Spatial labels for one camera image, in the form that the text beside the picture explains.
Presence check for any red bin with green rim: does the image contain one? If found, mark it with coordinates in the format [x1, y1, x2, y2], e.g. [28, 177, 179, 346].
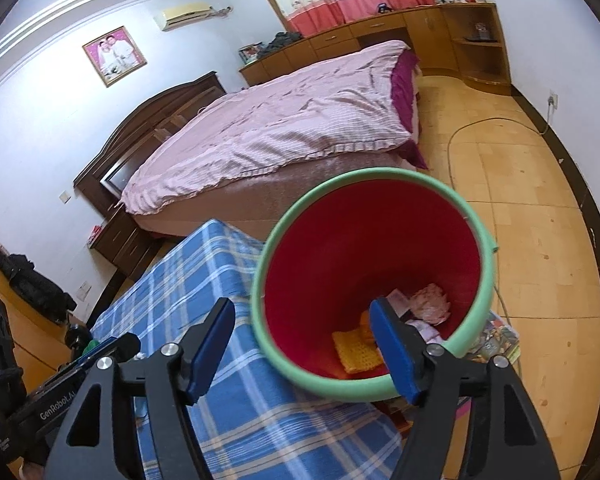
[251, 167, 499, 403]

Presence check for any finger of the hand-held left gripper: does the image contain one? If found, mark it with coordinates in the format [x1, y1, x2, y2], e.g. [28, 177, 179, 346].
[55, 332, 142, 376]

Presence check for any yellow foam net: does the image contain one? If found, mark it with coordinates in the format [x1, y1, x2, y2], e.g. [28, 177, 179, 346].
[357, 309, 378, 346]
[331, 327, 387, 374]

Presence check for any maroon bed sheet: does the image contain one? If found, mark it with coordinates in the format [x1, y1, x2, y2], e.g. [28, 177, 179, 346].
[390, 52, 428, 168]

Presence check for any blue plaid tablecloth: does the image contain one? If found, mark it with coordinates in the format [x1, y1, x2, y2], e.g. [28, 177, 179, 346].
[90, 218, 406, 480]

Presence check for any black jacket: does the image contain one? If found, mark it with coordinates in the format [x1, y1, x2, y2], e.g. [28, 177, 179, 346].
[0, 254, 77, 323]

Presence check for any white tissue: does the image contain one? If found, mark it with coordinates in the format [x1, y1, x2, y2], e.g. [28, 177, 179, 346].
[412, 321, 446, 345]

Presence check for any colourful printed mat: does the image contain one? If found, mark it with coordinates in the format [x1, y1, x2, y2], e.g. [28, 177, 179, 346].
[460, 310, 522, 365]

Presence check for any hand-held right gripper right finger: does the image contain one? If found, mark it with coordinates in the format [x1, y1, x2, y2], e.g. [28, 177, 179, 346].
[369, 297, 563, 480]

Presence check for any dark wooden nightstand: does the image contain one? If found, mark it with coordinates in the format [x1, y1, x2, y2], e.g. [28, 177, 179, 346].
[87, 205, 156, 281]

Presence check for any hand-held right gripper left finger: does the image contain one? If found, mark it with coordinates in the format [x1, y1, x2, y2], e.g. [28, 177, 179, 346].
[45, 297, 237, 480]

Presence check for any pink checked blanket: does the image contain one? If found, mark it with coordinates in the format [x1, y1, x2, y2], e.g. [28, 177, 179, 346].
[121, 40, 413, 216]

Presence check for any cream paper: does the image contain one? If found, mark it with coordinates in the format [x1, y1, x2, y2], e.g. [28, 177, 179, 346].
[410, 283, 453, 322]

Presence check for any dark clothes pile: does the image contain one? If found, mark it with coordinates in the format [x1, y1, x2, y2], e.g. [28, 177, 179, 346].
[257, 31, 301, 58]

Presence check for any dark wooden headboard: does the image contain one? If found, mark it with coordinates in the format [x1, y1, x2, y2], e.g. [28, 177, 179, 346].
[75, 71, 228, 206]

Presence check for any wall air conditioner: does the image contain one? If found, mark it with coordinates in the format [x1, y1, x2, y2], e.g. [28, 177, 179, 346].
[152, 2, 216, 32]

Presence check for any floor cable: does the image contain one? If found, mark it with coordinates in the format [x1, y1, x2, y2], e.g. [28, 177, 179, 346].
[447, 102, 556, 191]

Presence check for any framed wall photo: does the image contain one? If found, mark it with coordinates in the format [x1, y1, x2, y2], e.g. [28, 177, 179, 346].
[82, 25, 147, 87]

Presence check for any wooden wardrobe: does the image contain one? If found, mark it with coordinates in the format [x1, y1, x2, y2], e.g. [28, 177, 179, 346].
[0, 222, 88, 386]

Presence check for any wooden cabinet row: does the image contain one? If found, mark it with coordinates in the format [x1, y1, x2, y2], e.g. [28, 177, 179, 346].
[238, 2, 512, 96]

